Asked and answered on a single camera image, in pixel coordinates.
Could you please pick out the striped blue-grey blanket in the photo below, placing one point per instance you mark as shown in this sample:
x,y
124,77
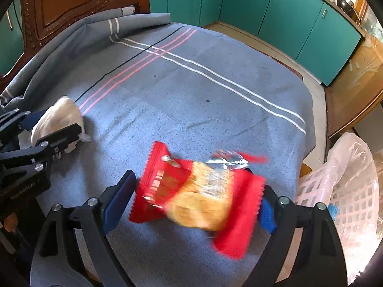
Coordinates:
x,y
179,89

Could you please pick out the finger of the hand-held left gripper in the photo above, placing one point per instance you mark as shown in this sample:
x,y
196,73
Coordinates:
x,y
64,136
30,120

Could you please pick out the red snack packet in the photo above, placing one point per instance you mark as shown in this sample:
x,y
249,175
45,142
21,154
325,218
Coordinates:
x,y
167,185

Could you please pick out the clear plastic bin liner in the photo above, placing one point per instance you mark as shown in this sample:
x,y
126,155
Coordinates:
x,y
353,155

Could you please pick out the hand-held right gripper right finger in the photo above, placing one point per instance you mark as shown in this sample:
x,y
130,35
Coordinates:
x,y
267,216

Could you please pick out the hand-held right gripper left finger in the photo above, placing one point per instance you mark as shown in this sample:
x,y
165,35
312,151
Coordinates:
x,y
116,204

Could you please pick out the carved wooden chair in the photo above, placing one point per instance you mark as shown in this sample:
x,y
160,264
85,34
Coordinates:
x,y
59,6

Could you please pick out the person's left hand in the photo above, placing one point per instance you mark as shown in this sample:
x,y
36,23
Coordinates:
x,y
10,221

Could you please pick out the white mask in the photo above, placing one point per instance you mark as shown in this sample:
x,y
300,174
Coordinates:
x,y
59,116

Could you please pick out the wooden framed glass door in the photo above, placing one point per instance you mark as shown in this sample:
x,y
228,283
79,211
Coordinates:
x,y
359,74

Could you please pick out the teal base cabinet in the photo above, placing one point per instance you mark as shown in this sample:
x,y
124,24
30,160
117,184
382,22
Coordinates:
x,y
269,12

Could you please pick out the white lattice waste basket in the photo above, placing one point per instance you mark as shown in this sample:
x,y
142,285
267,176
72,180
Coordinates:
x,y
353,203

